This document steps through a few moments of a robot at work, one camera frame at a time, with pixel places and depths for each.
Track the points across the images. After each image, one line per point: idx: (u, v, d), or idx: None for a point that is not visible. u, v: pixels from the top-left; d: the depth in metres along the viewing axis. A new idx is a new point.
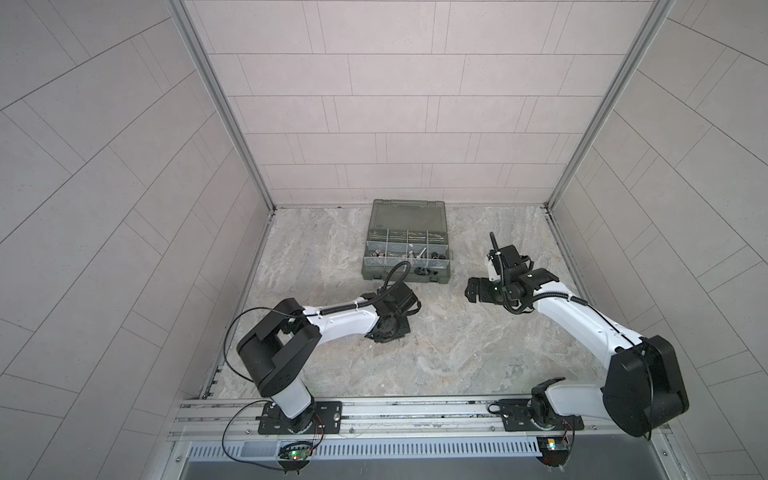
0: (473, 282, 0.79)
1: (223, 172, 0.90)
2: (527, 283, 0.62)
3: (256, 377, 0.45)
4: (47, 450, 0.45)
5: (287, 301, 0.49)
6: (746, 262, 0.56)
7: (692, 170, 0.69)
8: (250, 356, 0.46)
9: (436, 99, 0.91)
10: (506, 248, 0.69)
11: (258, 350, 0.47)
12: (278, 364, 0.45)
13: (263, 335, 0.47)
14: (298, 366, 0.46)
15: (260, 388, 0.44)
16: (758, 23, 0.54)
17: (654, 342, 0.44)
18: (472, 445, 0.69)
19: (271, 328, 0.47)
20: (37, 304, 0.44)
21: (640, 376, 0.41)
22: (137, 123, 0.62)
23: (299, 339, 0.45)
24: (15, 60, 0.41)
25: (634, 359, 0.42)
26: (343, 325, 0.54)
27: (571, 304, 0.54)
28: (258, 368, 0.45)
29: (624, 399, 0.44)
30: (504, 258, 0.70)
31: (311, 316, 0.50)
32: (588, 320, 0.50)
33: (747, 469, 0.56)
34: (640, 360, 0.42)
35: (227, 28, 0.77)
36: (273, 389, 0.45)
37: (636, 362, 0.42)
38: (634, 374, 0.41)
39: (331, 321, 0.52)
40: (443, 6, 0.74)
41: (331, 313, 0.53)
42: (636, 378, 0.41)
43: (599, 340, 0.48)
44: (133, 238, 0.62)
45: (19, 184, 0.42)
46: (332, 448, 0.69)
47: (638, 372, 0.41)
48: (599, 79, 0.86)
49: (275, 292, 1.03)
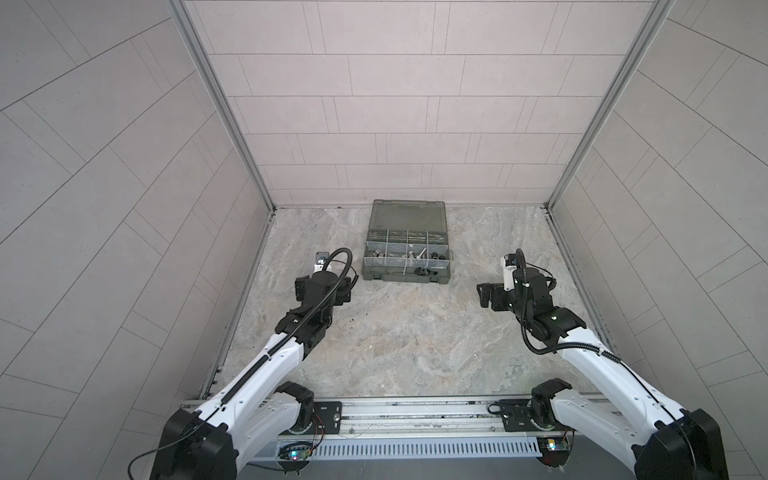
0: (488, 286, 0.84)
1: (223, 172, 0.90)
2: (549, 322, 0.58)
3: None
4: (46, 451, 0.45)
5: (173, 419, 0.41)
6: (746, 263, 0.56)
7: (692, 171, 0.69)
8: None
9: (436, 100, 0.91)
10: (533, 278, 0.62)
11: None
12: None
13: (168, 466, 0.40)
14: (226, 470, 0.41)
15: None
16: (758, 24, 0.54)
17: (696, 416, 0.41)
18: (474, 445, 0.69)
19: (176, 451, 0.40)
20: (37, 303, 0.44)
21: (682, 456, 0.38)
22: (137, 123, 0.62)
23: (209, 456, 0.39)
24: (16, 60, 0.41)
25: (675, 437, 0.39)
26: (260, 390, 0.47)
27: (600, 362, 0.50)
28: None
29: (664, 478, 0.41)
30: (532, 291, 0.64)
31: (214, 416, 0.42)
32: (623, 383, 0.47)
33: (747, 469, 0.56)
34: (682, 439, 0.39)
35: (227, 28, 0.77)
36: None
37: (677, 442, 0.39)
38: (676, 454, 0.38)
39: (243, 398, 0.45)
40: (443, 7, 0.74)
41: (238, 389, 0.46)
42: (678, 459, 0.38)
43: (635, 407, 0.45)
44: (134, 238, 0.63)
45: (19, 184, 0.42)
46: (333, 449, 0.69)
47: (680, 452, 0.38)
48: (598, 79, 0.87)
49: (276, 292, 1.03)
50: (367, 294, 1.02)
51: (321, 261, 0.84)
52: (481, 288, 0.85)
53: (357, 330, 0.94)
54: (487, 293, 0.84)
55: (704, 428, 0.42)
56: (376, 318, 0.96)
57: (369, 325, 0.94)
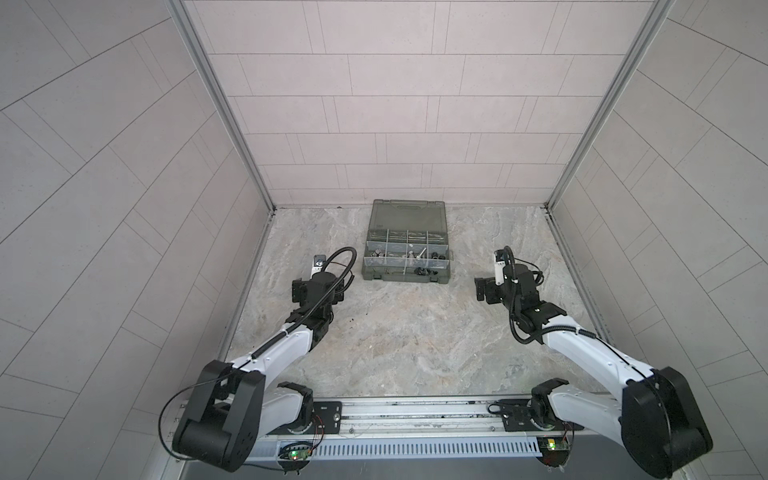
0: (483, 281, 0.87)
1: (223, 172, 0.90)
2: (536, 315, 0.62)
3: (215, 455, 0.40)
4: (46, 451, 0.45)
5: (209, 367, 0.44)
6: (746, 262, 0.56)
7: (692, 171, 0.69)
8: (195, 443, 0.41)
9: (436, 100, 0.91)
10: (523, 274, 0.65)
11: (202, 432, 0.41)
12: (234, 427, 0.41)
13: (199, 414, 0.42)
14: (255, 418, 0.43)
15: (224, 462, 0.40)
16: (758, 24, 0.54)
17: (666, 374, 0.45)
18: (473, 445, 0.69)
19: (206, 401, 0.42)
20: (36, 303, 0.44)
21: (653, 408, 0.41)
22: (137, 123, 0.62)
23: (245, 392, 0.42)
24: (15, 60, 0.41)
25: (646, 392, 0.41)
26: (281, 357, 0.52)
27: (576, 339, 0.54)
28: (210, 447, 0.40)
29: (642, 435, 0.42)
30: (521, 287, 0.67)
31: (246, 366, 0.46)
32: (598, 353, 0.50)
33: (747, 469, 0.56)
34: (653, 393, 0.41)
35: (227, 28, 0.77)
36: (239, 457, 0.41)
37: (648, 395, 0.41)
38: (648, 407, 0.40)
39: (268, 359, 0.49)
40: (443, 6, 0.74)
41: (264, 352, 0.51)
42: (650, 411, 0.40)
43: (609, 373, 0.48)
44: (134, 238, 0.63)
45: (19, 185, 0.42)
46: (332, 448, 0.69)
47: (651, 405, 0.41)
48: (598, 79, 0.87)
49: (276, 292, 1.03)
50: (367, 294, 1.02)
51: (319, 264, 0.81)
52: (477, 283, 0.80)
53: (357, 329, 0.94)
54: (482, 287, 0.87)
55: (674, 384, 0.44)
56: (376, 318, 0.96)
57: (369, 325, 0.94)
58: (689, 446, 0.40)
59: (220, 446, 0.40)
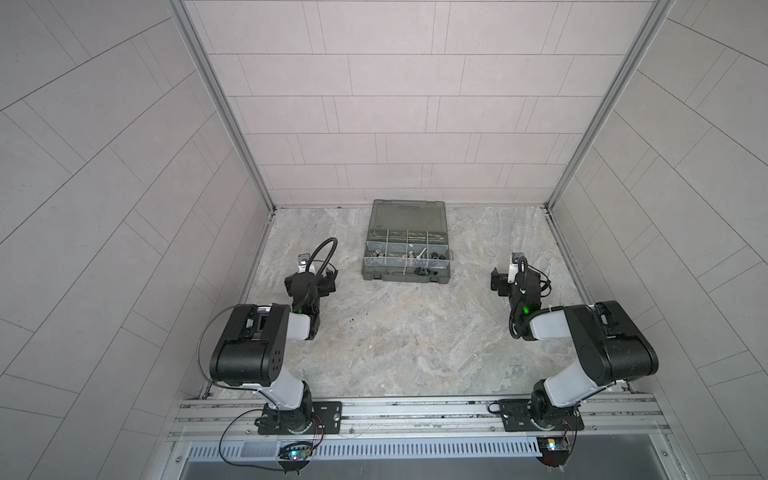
0: (494, 275, 0.89)
1: (223, 172, 0.90)
2: (527, 322, 0.73)
3: (254, 364, 0.45)
4: (46, 450, 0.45)
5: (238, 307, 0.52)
6: (746, 262, 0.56)
7: (691, 171, 0.69)
8: (230, 357, 0.46)
9: (436, 100, 0.91)
10: (531, 287, 0.72)
11: (235, 351, 0.47)
12: (270, 338, 0.48)
13: (232, 340, 0.48)
14: (283, 344, 0.51)
15: (263, 367, 0.45)
16: (758, 23, 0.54)
17: (604, 302, 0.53)
18: (473, 445, 0.69)
19: (240, 329, 0.49)
20: (36, 303, 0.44)
21: (585, 319, 0.50)
22: (137, 123, 0.62)
23: (278, 314, 0.51)
24: (15, 60, 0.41)
25: (581, 310, 0.52)
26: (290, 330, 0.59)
27: (554, 313, 0.63)
28: (247, 358, 0.46)
29: (584, 348, 0.50)
30: (524, 295, 0.76)
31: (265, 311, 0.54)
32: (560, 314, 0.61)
33: (747, 469, 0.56)
34: (587, 311, 0.51)
35: (227, 28, 0.77)
36: (274, 371, 0.47)
37: (582, 312, 0.51)
38: (580, 318, 0.51)
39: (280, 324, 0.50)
40: (443, 6, 0.74)
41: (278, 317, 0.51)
42: (583, 321, 0.50)
43: None
44: (134, 238, 0.63)
45: (19, 184, 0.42)
46: (332, 449, 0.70)
47: (584, 318, 0.50)
48: (598, 79, 0.87)
49: (276, 292, 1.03)
50: (367, 294, 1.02)
51: (304, 265, 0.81)
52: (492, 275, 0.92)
53: (357, 329, 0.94)
54: (495, 281, 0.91)
55: (609, 308, 0.54)
56: (376, 318, 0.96)
57: (369, 325, 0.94)
58: (623, 348, 0.47)
59: (254, 360, 0.46)
